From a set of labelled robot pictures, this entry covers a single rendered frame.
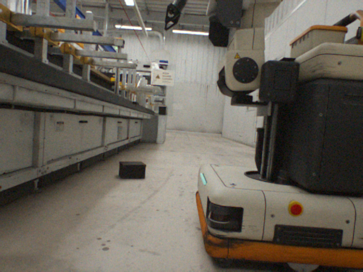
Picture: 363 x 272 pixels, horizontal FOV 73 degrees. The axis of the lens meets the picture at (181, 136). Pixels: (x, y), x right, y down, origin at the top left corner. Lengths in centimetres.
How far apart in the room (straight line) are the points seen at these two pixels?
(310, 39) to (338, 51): 20
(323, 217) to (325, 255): 13
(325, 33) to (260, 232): 81
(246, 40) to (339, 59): 34
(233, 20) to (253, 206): 70
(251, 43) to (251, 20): 12
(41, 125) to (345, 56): 153
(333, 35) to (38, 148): 160
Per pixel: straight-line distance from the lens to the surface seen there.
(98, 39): 121
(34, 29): 124
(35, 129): 168
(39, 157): 169
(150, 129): 553
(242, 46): 107
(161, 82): 542
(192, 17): 1136
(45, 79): 120
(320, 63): 99
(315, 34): 119
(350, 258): 107
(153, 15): 1143
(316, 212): 96
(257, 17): 117
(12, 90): 111
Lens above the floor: 49
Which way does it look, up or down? 3 degrees down
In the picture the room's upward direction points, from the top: 5 degrees clockwise
